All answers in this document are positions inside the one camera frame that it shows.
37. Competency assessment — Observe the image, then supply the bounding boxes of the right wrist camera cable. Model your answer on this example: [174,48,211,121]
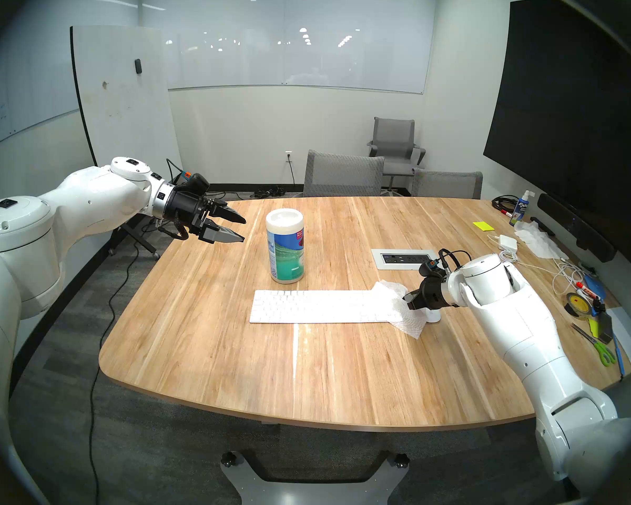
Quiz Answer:
[437,249,473,274]

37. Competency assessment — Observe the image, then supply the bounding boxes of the whiteboard cleaner spray bottle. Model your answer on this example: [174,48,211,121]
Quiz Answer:
[510,189,535,226]

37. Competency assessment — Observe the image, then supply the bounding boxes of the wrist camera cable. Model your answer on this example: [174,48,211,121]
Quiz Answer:
[165,158,191,185]
[437,249,473,274]

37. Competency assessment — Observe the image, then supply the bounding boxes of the large glass wall whiteboard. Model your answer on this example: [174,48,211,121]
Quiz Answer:
[137,0,438,95]

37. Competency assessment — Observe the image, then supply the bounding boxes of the black wall display screen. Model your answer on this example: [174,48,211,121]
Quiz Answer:
[483,0,631,247]

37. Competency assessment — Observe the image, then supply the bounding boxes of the blue pen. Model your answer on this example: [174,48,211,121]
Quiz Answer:
[613,333,627,379]

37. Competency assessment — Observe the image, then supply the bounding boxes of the scribbled side wall whiteboard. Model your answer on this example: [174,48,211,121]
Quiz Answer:
[0,36,82,155]

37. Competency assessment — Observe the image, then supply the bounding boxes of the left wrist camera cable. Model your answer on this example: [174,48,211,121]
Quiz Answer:
[165,158,191,185]

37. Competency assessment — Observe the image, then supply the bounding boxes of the green handled scissors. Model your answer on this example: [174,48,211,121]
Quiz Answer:
[571,322,617,367]

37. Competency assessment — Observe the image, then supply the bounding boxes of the crumpled white tissue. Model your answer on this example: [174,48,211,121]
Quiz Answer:
[515,223,569,260]

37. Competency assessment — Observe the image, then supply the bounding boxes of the silver table base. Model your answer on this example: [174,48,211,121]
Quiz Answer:
[220,450,411,505]

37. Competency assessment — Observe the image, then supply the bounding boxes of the white disinfecting wipe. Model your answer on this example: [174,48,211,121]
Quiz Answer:
[371,281,428,340]

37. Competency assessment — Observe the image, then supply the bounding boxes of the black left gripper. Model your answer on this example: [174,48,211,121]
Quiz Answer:
[163,185,247,244]

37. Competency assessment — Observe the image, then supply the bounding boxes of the silver table outlet panel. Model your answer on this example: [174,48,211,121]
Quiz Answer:
[371,249,446,271]

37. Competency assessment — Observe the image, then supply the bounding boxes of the blue plastic item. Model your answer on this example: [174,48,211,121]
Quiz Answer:
[584,275,608,302]

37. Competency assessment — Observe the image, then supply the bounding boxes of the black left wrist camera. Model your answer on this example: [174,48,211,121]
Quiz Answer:
[181,173,211,195]

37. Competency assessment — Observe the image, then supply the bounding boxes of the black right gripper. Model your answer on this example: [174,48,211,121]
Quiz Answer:
[401,277,457,312]

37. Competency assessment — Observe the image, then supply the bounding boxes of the black block eraser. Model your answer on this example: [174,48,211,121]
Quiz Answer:
[594,312,615,347]

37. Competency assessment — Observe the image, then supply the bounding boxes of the wide grey mesh chair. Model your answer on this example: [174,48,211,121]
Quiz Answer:
[303,149,385,198]

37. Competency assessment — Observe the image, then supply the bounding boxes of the grey office chair with armrests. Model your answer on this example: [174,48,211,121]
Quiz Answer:
[367,117,426,189]

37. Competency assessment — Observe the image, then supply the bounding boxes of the black video conference bar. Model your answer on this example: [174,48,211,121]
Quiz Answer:
[537,193,617,263]

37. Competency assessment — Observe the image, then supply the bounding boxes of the white charging cable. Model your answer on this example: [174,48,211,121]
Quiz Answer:
[498,249,588,296]

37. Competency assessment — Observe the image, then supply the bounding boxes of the disinfecting wipes canister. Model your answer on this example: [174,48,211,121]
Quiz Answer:
[266,208,307,285]

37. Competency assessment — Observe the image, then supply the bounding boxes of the black floor cable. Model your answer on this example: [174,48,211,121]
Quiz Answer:
[87,241,140,505]

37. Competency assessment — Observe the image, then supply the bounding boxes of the white slim keyboard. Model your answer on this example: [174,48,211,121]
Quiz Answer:
[249,290,404,324]

